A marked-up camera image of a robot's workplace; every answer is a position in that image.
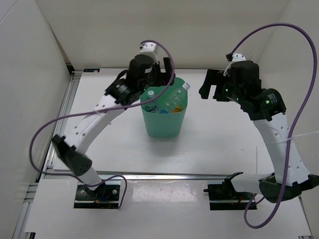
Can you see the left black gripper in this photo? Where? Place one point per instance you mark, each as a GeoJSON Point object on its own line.
{"type": "Point", "coordinates": [162, 78]}

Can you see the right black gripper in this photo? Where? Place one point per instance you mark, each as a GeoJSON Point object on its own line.
{"type": "Point", "coordinates": [215, 77]}

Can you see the clear plastic bottle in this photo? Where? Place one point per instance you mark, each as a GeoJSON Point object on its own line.
{"type": "Point", "coordinates": [176, 98]}

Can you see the white orange label bottle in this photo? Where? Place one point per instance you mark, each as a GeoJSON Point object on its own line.
{"type": "Point", "coordinates": [152, 106]}

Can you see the orange plastic bottle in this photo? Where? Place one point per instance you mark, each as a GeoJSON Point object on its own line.
{"type": "Point", "coordinates": [178, 109]}

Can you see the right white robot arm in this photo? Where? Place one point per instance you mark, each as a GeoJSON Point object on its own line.
{"type": "Point", "coordinates": [241, 84]}

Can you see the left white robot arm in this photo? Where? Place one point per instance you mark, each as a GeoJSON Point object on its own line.
{"type": "Point", "coordinates": [143, 72]}

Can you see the green plastic bin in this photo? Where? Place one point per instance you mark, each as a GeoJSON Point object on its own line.
{"type": "Point", "coordinates": [163, 125]}

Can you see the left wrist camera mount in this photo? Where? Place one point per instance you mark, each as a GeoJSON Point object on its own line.
{"type": "Point", "coordinates": [150, 49]}

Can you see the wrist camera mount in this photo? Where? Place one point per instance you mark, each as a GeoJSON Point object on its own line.
{"type": "Point", "coordinates": [232, 58]}
{"type": "Point", "coordinates": [150, 49]}

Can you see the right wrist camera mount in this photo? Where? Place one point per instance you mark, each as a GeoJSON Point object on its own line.
{"type": "Point", "coordinates": [232, 58]}

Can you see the aluminium left rail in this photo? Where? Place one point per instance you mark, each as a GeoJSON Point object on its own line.
{"type": "Point", "coordinates": [64, 110]}

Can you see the aluminium rail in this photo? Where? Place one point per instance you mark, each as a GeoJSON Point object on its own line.
{"type": "Point", "coordinates": [161, 176]}
{"type": "Point", "coordinates": [64, 110]}

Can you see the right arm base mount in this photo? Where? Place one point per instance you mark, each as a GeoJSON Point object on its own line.
{"type": "Point", "coordinates": [223, 197]}

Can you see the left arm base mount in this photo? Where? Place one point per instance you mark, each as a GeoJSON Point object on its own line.
{"type": "Point", "coordinates": [106, 196]}

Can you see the aluminium front rail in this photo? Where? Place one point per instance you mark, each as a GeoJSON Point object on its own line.
{"type": "Point", "coordinates": [161, 176]}

